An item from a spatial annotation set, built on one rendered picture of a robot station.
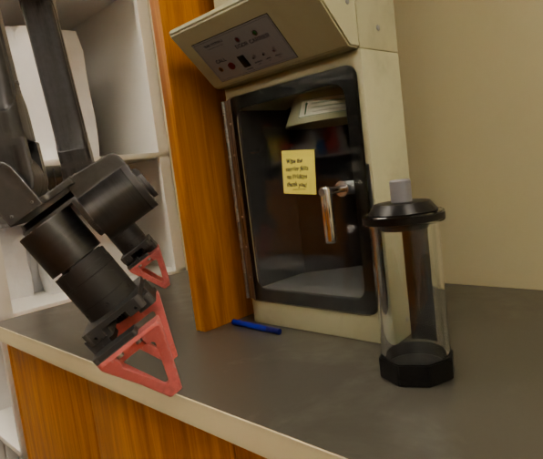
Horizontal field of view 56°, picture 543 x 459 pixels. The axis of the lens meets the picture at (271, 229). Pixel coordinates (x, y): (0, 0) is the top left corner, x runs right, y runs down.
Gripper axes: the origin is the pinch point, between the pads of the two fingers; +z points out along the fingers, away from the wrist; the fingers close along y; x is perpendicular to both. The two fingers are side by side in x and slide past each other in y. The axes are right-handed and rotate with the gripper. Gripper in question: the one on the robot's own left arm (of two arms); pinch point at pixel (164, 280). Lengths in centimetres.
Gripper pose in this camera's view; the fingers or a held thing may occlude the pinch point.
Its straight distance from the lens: 105.7
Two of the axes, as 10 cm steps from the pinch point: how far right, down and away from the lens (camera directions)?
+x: -7.8, 6.2, -1.2
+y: -2.2, -0.9, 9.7
